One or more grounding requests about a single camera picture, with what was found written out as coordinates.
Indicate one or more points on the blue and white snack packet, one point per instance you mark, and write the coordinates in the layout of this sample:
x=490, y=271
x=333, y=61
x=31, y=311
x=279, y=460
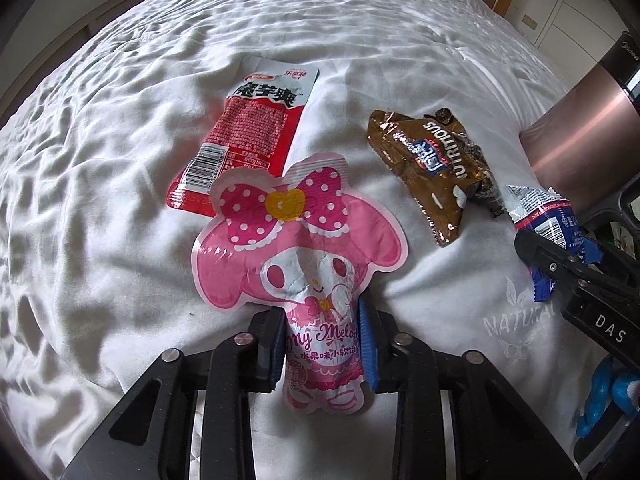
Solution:
x=545, y=210

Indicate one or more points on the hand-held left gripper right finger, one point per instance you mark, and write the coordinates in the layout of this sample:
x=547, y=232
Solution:
x=367, y=350

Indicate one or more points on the pink bunny-shaped candy bag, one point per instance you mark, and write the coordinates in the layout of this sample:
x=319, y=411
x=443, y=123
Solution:
x=300, y=260

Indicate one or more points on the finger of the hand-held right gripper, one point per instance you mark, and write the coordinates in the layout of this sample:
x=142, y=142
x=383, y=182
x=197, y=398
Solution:
x=550, y=257
x=625, y=200

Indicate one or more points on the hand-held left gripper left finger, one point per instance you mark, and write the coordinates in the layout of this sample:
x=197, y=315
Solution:
x=272, y=355

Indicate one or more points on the rose gold and black appliance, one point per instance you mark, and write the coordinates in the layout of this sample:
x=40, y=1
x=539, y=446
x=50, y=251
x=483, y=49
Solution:
x=580, y=125

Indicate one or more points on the person's right hand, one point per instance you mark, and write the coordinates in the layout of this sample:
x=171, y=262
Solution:
x=607, y=395

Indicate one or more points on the long red snack packet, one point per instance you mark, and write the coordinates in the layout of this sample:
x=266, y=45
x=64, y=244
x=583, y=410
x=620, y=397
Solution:
x=255, y=120

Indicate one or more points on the brown crinkled snack packet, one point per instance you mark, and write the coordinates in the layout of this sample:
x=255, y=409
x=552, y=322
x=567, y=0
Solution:
x=425, y=170

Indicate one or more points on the wall socket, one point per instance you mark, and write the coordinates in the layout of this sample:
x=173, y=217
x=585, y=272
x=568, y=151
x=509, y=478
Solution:
x=530, y=21

